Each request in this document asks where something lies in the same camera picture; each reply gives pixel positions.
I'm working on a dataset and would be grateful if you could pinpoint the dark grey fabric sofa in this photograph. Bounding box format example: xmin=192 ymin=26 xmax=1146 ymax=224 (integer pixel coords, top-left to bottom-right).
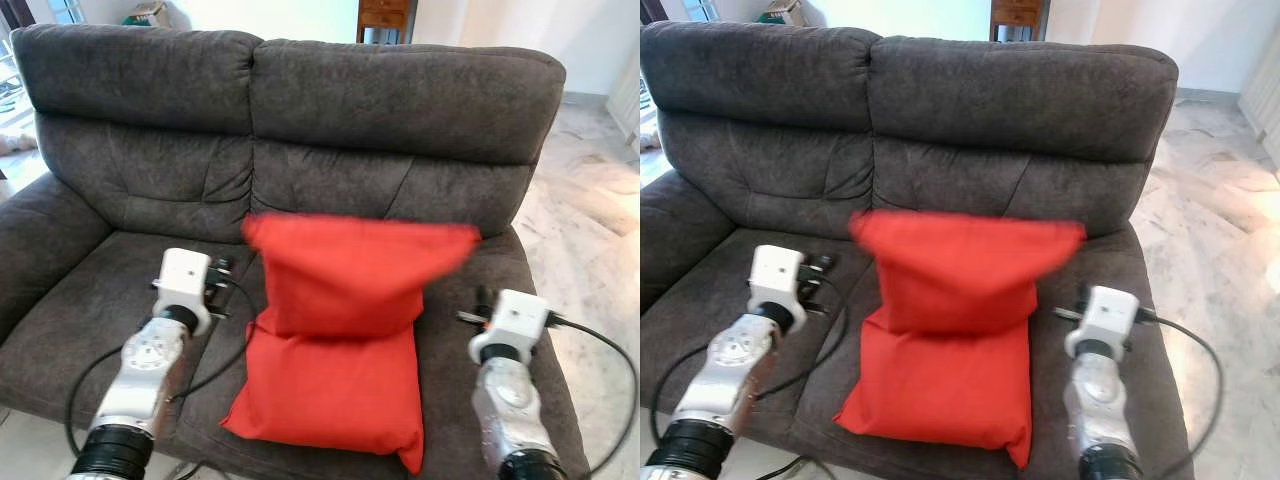
xmin=640 ymin=20 xmax=1197 ymax=480
xmin=0 ymin=22 xmax=593 ymax=480

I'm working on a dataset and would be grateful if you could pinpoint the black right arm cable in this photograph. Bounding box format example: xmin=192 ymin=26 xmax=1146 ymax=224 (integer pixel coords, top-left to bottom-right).
xmin=1135 ymin=310 xmax=1227 ymax=477
xmin=545 ymin=315 xmax=639 ymax=477

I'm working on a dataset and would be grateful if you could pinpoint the woven basket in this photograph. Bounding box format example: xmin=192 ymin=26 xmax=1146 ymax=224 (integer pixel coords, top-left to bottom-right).
xmin=122 ymin=0 xmax=173 ymax=29
xmin=757 ymin=0 xmax=807 ymax=27

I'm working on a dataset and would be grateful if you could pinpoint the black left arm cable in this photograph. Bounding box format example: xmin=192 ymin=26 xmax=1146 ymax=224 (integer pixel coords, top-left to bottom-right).
xmin=650 ymin=278 xmax=850 ymax=448
xmin=64 ymin=280 xmax=263 ymax=461

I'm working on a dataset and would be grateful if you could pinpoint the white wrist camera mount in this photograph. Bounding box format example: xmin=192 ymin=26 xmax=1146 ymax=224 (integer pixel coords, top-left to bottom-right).
xmin=155 ymin=248 xmax=214 ymax=336
xmin=468 ymin=290 xmax=552 ymax=364
xmin=745 ymin=245 xmax=807 ymax=332
xmin=1063 ymin=286 xmax=1142 ymax=360

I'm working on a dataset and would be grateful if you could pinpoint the red pillow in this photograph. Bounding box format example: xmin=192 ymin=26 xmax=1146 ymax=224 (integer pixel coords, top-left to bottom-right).
xmin=833 ymin=208 xmax=1088 ymax=471
xmin=220 ymin=212 xmax=483 ymax=475

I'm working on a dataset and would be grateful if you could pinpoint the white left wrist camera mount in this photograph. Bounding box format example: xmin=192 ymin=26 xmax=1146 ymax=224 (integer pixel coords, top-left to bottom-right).
xmin=745 ymin=245 xmax=807 ymax=332
xmin=155 ymin=248 xmax=214 ymax=336

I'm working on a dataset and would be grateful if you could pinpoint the brown wooden drawer cabinet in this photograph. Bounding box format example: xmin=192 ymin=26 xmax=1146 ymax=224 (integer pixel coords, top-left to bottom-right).
xmin=990 ymin=0 xmax=1049 ymax=43
xmin=358 ymin=0 xmax=414 ymax=45

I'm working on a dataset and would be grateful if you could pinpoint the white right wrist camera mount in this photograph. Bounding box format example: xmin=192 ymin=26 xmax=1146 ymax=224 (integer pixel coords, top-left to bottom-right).
xmin=468 ymin=290 xmax=552 ymax=364
xmin=1063 ymin=286 xmax=1142 ymax=360

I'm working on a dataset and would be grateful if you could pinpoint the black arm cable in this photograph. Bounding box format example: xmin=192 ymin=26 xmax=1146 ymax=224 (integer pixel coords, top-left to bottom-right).
xmin=545 ymin=315 xmax=639 ymax=477
xmin=1135 ymin=310 xmax=1227 ymax=477
xmin=650 ymin=278 xmax=850 ymax=448
xmin=64 ymin=280 xmax=263 ymax=461

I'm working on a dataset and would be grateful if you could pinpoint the white cabinet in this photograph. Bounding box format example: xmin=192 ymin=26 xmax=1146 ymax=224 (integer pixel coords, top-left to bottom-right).
xmin=605 ymin=60 xmax=641 ymax=147
xmin=1238 ymin=60 xmax=1280 ymax=167

